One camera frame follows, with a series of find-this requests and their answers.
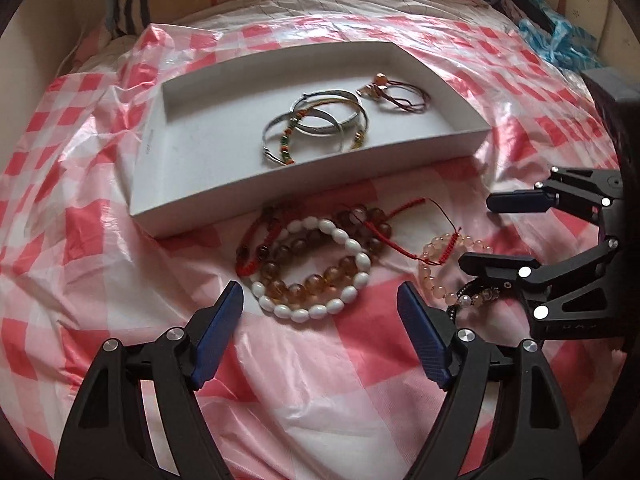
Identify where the pale pink bead bracelet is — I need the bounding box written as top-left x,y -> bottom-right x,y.
418,232 -> 494,309

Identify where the amber bead bracelet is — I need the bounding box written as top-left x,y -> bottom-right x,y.
254,202 -> 394,305

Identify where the white bead bracelet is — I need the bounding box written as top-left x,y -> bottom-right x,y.
249,216 -> 373,324

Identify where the red braided cord bracelet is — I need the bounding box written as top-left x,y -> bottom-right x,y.
234,196 -> 462,278

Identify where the blue plastic bag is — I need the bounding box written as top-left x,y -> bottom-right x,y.
518,18 -> 602,73

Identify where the red white checkered plastic sheet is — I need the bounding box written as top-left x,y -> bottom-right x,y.
1,15 -> 615,479

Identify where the gold thread beaded bangle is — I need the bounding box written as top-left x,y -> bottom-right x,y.
262,96 -> 370,166

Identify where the white shallow cardboard tray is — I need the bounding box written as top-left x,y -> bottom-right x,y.
129,41 -> 489,237

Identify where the dark red cord bracelet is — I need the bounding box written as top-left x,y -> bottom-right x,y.
356,72 -> 432,115

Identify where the silver bangle bracelet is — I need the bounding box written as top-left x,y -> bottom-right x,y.
260,89 -> 370,167

